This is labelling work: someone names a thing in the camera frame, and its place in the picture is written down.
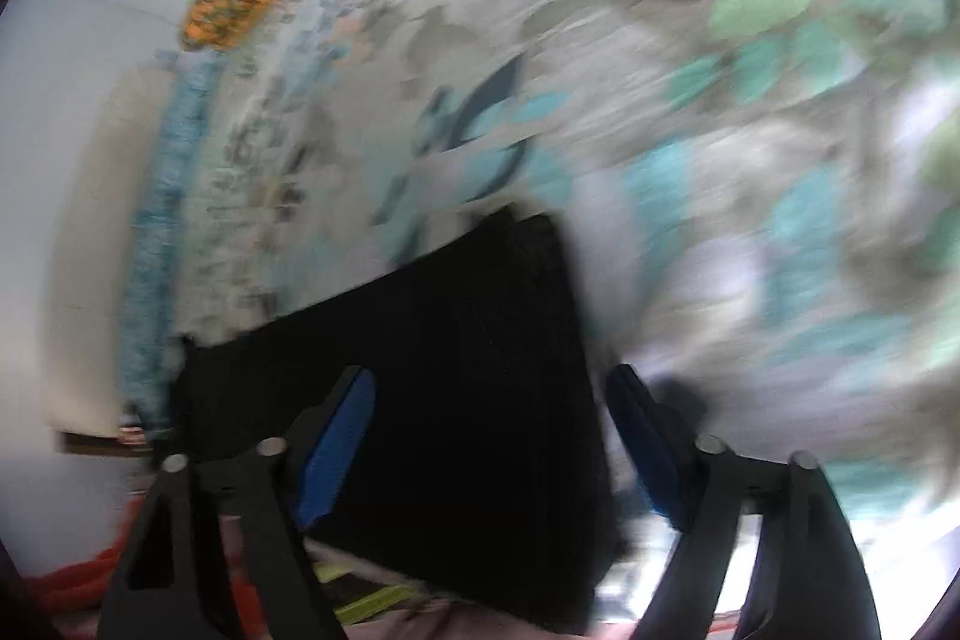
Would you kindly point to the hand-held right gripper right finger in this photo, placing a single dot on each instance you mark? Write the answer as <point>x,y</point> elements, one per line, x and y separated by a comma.
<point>645,445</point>

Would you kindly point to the large blue floral pillow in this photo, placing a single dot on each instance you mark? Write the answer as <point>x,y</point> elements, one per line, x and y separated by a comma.
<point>157,250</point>

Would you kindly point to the floral bed sheet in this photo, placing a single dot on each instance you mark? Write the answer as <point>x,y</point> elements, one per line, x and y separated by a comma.
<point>675,85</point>

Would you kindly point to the black pants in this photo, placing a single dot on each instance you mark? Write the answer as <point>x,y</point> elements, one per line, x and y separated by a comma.
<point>465,400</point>

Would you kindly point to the yellow-green object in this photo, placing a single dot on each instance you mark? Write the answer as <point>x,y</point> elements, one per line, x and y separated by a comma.
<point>367,602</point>

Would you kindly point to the red fuzzy garment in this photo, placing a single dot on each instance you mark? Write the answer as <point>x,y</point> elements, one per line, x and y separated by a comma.
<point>75,580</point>

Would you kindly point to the cream headboard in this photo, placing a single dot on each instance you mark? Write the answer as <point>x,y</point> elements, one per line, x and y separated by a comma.
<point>97,280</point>

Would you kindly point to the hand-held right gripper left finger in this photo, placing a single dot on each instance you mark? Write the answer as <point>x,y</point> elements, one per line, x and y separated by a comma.
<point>337,445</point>

